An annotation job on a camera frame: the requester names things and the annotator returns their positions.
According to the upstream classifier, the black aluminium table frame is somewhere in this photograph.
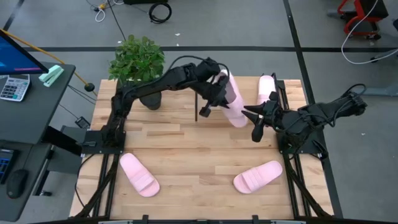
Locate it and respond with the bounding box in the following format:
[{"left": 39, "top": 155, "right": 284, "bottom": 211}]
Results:
[{"left": 70, "top": 73, "right": 343, "bottom": 224}]

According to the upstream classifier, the black backlit keyboard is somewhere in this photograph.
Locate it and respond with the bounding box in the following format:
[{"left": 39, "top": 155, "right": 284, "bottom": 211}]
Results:
[{"left": 0, "top": 148, "right": 16, "bottom": 185}]

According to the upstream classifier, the pink rubber slide sandal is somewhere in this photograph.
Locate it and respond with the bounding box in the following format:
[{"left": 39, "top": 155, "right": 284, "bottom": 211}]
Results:
[
  {"left": 233, "top": 160, "right": 284, "bottom": 195},
  {"left": 119, "top": 152, "right": 161, "bottom": 198},
  {"left": 213, "top": 69, "right": 249, "bottom": 129},
  {"left": 256, "top": 75, "right": 277, "bottom": 106}
]

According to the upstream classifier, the black computer monitor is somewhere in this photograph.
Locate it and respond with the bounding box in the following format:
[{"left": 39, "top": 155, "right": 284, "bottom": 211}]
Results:
[{"left": 0, "top": 29, "right": 50, "bottom": 76}]

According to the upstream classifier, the mint green stapler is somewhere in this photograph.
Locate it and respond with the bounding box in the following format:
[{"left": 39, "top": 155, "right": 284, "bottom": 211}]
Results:
[{"left": 38, "top": 64, "right": 65, "bottom": 88}]

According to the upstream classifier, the grey metal stand leg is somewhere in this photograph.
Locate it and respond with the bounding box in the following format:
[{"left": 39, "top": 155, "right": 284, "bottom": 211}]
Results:
[{"left": 350, "top": 81, "right": 398, "bottom": 96}]

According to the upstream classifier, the potted green plant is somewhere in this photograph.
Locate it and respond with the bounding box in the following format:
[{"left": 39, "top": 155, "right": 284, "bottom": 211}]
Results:
[{"left": 108, "top": 34, "right": 166, "bottom": 111}]

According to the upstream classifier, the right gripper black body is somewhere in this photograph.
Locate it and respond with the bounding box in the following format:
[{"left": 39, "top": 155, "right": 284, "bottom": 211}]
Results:
[{"left": 262, "top": 91, "right": 283, "bottom": 129}]

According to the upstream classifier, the black computer mouse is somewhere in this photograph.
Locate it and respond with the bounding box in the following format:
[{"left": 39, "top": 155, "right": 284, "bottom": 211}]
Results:
[{"left": 6, "top": 169, "right": 29, "bottom": 199}]

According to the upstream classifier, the coiled black cable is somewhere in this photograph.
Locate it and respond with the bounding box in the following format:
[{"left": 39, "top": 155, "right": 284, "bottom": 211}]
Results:
[{"left": 148, "top": 2, "right": 172, "bottom": 24}]

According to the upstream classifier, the thin black floor cable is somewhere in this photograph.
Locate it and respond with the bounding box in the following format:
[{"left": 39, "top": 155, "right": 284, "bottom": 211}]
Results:
[{"left": 107, "top": 0, "right": 127, "bottom": 41}]

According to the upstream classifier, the long white floor cable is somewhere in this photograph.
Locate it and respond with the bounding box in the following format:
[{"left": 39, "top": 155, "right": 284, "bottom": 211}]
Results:
[{"left": 341, "top": 0, "right": 398, "bottom": 65}]

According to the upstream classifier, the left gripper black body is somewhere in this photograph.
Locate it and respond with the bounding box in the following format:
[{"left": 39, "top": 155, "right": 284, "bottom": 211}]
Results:
[{"left": 200, "top": 76, "right": 221, "bottom": 106}]

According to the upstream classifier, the black power adapter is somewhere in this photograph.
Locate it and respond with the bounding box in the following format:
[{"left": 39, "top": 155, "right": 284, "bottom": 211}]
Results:
[{"left": 75, "top": 116, "right": 91, "bottom": 130}]

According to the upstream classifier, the black office desk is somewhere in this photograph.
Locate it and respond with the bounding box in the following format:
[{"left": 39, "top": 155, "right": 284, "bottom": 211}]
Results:
[{"left": 0, "top": 61, "right": 82, "bottom": 223}]

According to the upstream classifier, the short white cable loop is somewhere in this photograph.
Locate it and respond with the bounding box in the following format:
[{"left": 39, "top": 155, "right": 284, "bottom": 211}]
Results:
[{"left": 94, "top": 6, "right": 107, "bottom": 23}]

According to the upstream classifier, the black box on floor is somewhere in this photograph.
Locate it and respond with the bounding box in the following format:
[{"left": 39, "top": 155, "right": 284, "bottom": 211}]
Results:
[{"left": 123, "top": 0, "right": 169, "bottom": 5}]

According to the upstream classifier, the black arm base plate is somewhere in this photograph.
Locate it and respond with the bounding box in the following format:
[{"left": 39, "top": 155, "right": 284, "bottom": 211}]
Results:
[
  {"left": 276, "top": 129, "right": 324, "bottom": 156},
  {"left": 81, "top": 129, "right": 127, "bottom": 155}
]

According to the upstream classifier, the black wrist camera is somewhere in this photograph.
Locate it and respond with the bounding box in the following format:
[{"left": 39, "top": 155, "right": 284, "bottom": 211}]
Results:
[
  {"left": 198, "top": 104, "right": 213, "bottom": 118},
  {"left": 251, "top": 121, "right": 266, "bottom": 143}
]

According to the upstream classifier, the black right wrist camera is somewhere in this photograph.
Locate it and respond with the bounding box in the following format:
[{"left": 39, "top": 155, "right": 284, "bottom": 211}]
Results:
[{"left": 251, "top": 121, "right": 266, "bottom": 143}]

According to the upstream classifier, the black frame wooden shelf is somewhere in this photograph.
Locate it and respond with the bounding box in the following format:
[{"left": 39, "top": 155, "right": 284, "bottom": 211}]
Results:
[{"left": 194, "top": 72, "right": 286, "bottom": 123}]

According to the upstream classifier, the grey desk calculator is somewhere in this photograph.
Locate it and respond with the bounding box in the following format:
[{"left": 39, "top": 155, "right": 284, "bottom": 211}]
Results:
[{"left": 0, "top": 73, "right": 31, "bottom": 102}]

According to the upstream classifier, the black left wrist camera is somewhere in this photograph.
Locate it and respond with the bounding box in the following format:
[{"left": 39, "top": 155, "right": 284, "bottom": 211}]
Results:
[{"left": 198, "top": 104, "right": 213, "bottom": 118}]

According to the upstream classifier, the red frame black cart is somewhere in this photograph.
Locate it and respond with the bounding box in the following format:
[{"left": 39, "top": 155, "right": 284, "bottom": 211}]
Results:
[{"left": 337, "top": 0, "right": 389, "bottom": 40}]

